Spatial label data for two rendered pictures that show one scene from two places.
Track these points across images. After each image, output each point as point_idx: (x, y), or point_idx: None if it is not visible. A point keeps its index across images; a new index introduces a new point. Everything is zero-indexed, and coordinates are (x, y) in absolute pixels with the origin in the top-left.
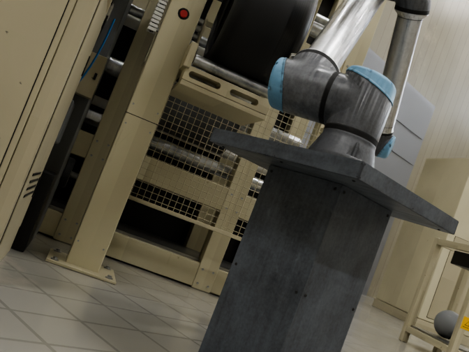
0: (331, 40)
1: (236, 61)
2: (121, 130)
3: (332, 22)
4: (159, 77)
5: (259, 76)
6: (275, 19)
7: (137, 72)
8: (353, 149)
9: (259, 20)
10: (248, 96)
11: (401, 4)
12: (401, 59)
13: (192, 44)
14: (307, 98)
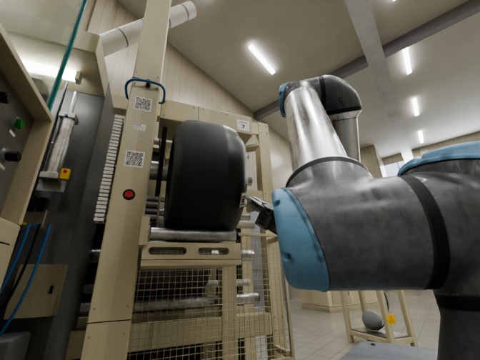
0: (324, 142)
1: (193, 218)
2: (85, 351)
3: (302, 127)
4: (119, 266)
5: (220, 224)
6: (216, 168)
7: None
8: None
9: (202, 173)
10: (217, 247)
11: (337, 106)
12: (353, 158)
13: (143, 219)
14: (394, 254)
